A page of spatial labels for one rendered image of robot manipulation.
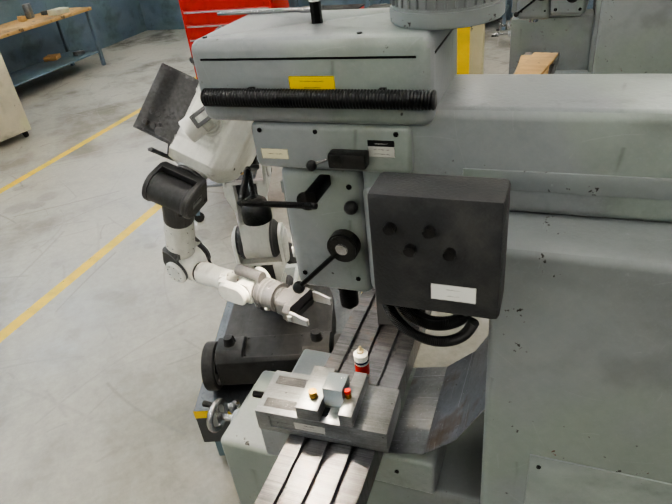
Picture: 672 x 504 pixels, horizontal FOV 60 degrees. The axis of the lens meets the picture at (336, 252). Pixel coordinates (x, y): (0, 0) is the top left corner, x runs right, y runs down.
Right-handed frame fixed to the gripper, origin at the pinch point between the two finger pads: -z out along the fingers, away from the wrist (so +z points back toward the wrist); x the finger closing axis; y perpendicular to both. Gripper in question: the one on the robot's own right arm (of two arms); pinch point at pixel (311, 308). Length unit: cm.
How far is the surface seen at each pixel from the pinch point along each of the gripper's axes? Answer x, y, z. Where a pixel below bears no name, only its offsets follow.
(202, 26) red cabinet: 352, 18, 414
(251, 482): -24, 58, 15
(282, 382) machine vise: -16.4, 13.4, -0.5
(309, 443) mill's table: -24.7, 20.4, -14.8
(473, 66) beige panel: 167, -18, 26
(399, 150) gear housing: -7, -55, -35
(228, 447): -25, 43, 19
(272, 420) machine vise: -26.0, 16.6, -4.4
